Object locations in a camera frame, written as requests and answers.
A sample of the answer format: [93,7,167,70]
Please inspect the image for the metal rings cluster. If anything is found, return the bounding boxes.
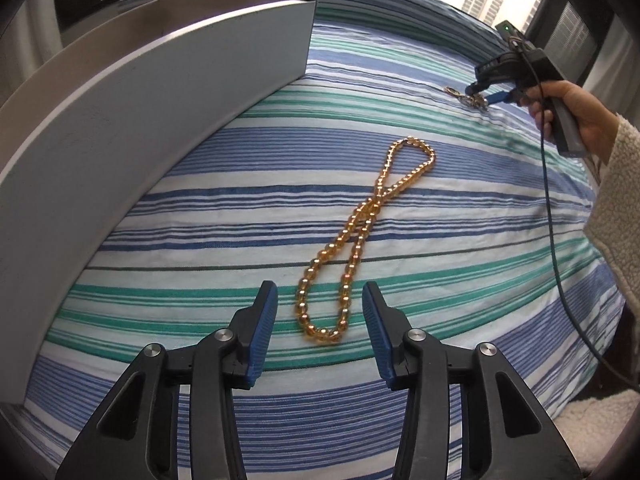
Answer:
[444,86,489,112]

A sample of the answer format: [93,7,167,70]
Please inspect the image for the grey cardboard box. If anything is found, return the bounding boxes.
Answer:
[1,0,316,404]

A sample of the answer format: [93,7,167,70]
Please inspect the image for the window frame right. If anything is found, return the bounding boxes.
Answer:
[524,0,614,84]

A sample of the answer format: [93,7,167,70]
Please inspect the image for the striped bed sheet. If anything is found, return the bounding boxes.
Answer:
[2,0,624,479]

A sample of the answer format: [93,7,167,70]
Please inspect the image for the black cable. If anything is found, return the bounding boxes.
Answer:
[508,29,640,394]

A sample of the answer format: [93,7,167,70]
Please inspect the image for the right hand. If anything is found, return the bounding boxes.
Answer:
[518,80,620,165]

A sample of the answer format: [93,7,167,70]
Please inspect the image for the fleece sleeve forearm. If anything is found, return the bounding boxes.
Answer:
[584,115,639,318]

